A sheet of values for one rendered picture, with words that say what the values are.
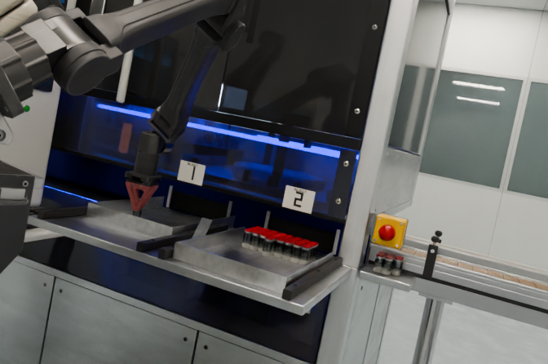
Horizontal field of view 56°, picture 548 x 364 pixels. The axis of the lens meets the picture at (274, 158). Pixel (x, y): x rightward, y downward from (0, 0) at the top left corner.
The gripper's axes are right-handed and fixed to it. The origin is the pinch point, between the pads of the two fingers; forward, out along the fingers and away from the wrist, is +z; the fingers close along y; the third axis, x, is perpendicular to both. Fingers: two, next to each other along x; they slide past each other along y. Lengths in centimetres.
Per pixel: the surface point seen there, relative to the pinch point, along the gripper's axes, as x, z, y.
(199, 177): -10.1, -9.3, 17.4
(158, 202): 3.5, 2.3, 26.8
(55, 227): 11.5, 5.3, -17.9
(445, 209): -177, 12, 450
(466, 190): -192, -13, 445
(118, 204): 8.4, 1.9, 7.9
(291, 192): -37.8, -11.8, 10.1
